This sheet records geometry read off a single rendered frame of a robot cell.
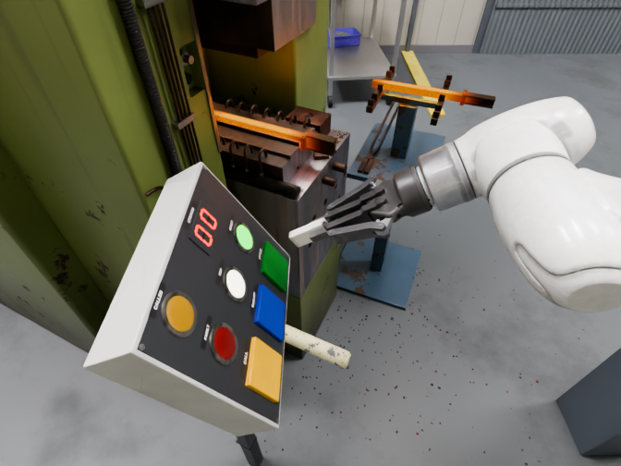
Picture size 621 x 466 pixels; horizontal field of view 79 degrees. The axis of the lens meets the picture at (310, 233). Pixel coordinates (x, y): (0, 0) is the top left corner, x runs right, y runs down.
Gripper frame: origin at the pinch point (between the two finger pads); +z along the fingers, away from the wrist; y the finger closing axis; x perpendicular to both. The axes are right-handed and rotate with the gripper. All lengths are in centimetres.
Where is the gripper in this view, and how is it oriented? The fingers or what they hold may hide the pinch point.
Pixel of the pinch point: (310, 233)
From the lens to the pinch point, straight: 64.4
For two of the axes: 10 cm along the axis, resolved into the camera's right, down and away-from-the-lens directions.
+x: -5.2, -6.0, -6.1
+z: -8.6, 3.5, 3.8
